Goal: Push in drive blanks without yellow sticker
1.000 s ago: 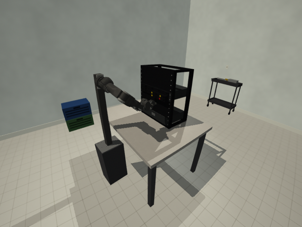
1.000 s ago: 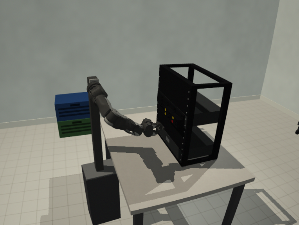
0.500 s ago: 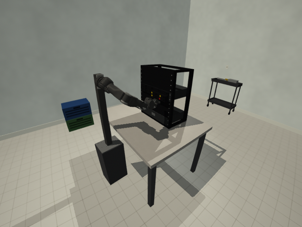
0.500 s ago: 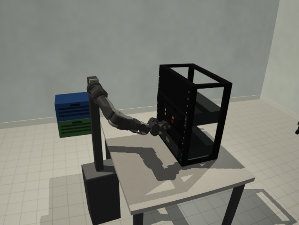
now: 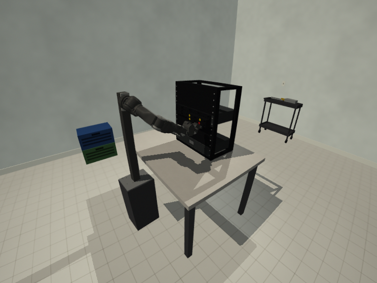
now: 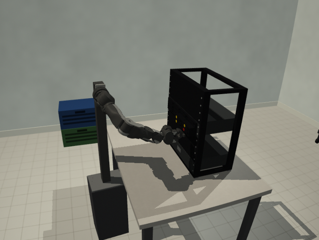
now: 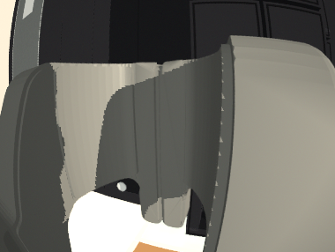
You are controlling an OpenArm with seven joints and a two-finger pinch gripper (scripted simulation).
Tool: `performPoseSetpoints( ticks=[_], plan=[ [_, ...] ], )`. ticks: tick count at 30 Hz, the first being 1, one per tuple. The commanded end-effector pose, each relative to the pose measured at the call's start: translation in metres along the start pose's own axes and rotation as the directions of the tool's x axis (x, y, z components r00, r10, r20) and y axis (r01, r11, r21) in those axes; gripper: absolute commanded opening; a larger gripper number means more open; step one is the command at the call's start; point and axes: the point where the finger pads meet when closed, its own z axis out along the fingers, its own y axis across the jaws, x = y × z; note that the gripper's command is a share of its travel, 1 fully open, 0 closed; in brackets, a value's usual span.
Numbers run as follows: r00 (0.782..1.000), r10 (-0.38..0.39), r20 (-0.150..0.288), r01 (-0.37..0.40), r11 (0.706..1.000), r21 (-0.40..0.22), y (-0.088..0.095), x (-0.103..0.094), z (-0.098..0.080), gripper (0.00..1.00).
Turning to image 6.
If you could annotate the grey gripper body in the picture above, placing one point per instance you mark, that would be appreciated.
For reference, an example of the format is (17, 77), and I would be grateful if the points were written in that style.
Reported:
(167, 134)

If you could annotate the black server rack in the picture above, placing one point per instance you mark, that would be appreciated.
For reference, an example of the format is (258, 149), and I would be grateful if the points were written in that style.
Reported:
(191, 109)

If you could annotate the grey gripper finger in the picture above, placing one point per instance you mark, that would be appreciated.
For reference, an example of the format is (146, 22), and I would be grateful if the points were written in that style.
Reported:
(177, 131)
(175, 139)

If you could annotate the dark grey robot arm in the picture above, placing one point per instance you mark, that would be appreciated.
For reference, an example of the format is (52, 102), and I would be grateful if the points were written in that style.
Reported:
(105, 102)

